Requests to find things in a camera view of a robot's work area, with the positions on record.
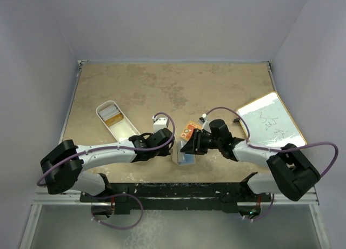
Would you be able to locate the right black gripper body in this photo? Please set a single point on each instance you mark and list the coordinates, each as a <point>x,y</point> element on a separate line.
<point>213,143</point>

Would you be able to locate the white oblong plastic tray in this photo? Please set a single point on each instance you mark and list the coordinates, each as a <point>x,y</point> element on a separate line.
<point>123,129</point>

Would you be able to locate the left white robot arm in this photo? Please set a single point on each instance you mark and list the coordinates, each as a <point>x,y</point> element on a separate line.
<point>66,166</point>

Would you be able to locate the yellow framed whiteboard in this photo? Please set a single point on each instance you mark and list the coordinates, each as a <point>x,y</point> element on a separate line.
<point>269,122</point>

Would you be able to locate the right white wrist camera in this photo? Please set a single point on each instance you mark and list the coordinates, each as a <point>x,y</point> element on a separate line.
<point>203,120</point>

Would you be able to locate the white credit card stack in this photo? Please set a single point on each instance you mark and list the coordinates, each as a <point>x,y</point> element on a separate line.
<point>108,112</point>

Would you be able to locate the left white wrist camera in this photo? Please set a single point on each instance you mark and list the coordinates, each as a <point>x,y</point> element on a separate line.
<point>160,123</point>

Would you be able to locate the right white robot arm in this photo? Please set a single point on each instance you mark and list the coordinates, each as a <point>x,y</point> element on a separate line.
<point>291,173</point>

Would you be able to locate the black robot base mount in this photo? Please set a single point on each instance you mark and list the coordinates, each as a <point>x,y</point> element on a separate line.
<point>225,197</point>

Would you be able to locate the orange spiral notebook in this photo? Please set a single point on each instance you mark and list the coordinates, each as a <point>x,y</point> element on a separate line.
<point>188,130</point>

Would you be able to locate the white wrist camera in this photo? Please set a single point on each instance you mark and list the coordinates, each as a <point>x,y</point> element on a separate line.
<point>203,120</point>
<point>160,123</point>

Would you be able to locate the gold credit card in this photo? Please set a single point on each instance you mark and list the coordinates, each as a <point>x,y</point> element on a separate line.
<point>114,120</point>

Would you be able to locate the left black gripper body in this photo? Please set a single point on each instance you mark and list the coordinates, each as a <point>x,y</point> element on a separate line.
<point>161,152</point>

